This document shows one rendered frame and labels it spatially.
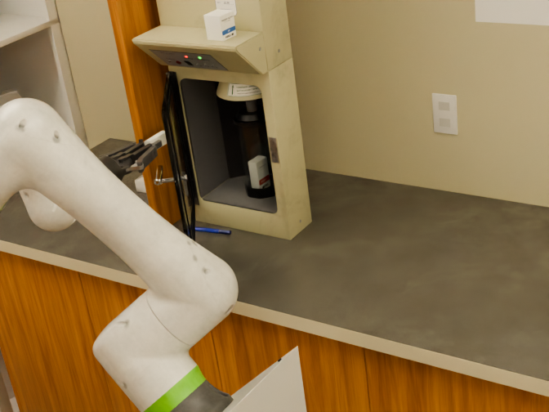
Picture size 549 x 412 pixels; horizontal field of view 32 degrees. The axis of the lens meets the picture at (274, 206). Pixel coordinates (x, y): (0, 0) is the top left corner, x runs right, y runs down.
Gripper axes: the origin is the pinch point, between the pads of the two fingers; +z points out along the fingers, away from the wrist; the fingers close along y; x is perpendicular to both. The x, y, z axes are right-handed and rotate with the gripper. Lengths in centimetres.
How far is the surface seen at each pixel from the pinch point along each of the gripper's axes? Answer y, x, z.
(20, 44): 121, 6, 68
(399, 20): -31, -11, 68
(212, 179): 11.2, 26.3, 31.5
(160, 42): 5.7, -19.7, 14.0
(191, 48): -3.6, -18.7, 14.1
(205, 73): 2.6, -8.0, 25.3
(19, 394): 81, 101, -1
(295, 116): -17.1, 5.2, 34.3
